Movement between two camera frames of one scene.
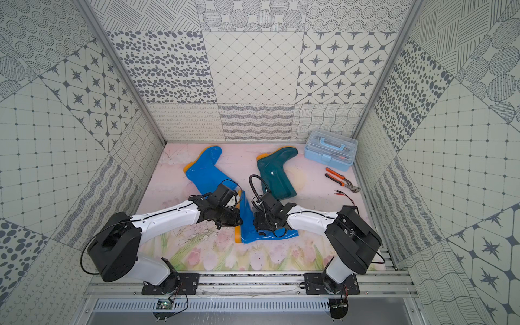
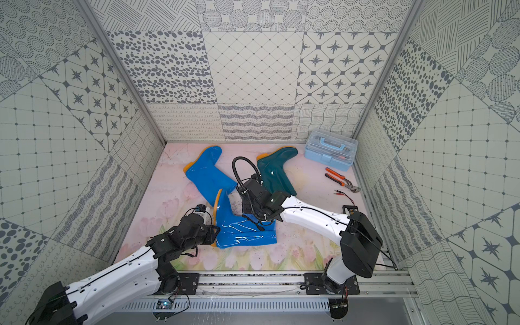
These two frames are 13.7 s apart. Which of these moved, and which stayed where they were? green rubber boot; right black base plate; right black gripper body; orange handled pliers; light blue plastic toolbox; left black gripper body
Moved: left black gripper body; right black gripper body
Stayed: orange handled pliers; right black base plate; green rubber boot; light blue plastic toolbox
